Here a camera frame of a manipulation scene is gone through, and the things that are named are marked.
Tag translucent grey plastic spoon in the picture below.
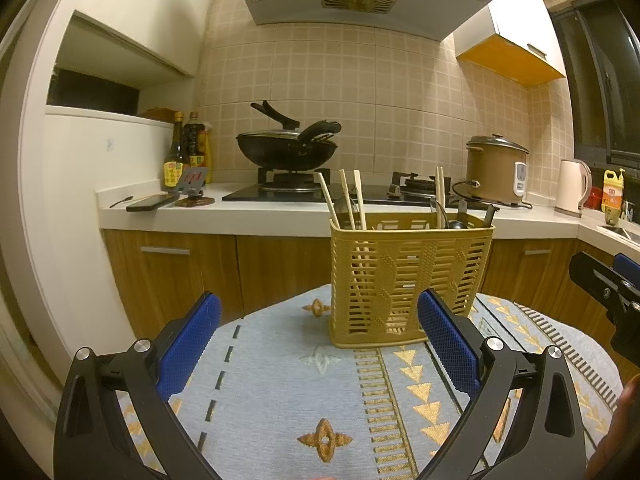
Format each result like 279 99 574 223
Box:
483 204 499 228

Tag metal utensil handle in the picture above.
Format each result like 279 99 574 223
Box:
457 198 468 229

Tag wooden chopstick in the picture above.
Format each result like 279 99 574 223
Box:
318 174 340 228
338 169 357 230
435 166 446 229
352 169 368 231

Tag black ladle spoon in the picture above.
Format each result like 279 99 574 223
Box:
334 196 357 230

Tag person's hand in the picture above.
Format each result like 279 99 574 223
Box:
585 375 639 479

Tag yellow detergent bottle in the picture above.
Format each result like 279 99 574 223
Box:
601 168 625 226

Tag white electric kettle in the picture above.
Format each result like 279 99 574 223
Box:
554 159 592 218

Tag wooden base cabinets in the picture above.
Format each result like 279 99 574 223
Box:
102 230 614 344

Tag patterned light blue tablecloth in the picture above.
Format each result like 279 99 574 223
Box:
168 285 623 479

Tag brown rice cooker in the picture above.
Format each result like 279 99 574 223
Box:
466 134 529 206

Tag white countertop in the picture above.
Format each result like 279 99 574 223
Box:
96 180 639 260

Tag yellow plastic utensil basket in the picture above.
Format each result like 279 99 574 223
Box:
329 212 495 349

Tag black smartphone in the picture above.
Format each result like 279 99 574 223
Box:
126 194 179 212

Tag small phone stand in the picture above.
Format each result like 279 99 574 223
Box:
171 167 215 208

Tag dark soy sauce bottle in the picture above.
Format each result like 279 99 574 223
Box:
163 112 189 190

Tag white upper cabinet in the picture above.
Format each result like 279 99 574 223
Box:
454 0 566 87

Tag black gas stove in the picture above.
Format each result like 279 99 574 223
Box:
221 168 501 212

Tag black wok with lid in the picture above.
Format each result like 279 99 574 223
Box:
236 100 342 172

